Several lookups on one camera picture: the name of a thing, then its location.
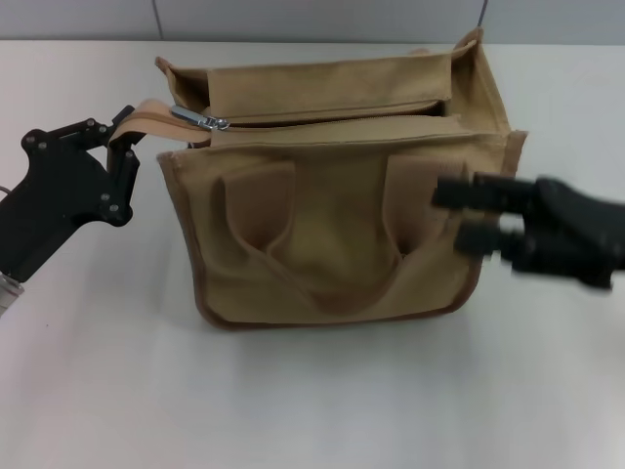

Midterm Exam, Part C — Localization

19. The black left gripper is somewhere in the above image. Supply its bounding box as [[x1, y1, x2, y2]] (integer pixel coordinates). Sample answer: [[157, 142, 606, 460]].
[[0, 104, 144, 284]]

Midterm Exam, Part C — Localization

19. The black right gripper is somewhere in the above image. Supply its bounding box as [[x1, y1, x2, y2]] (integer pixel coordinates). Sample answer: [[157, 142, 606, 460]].
[[432, 171, 625, 293]]

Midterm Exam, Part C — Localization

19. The silver metal zipper pull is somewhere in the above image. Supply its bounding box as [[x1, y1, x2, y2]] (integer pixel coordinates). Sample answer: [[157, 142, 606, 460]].
[[169, 104, 231, 133]]

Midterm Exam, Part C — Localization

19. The khaki canvas food bag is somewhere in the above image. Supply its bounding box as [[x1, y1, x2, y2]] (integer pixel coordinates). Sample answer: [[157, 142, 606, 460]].
[[107, 26, 529, 334]]

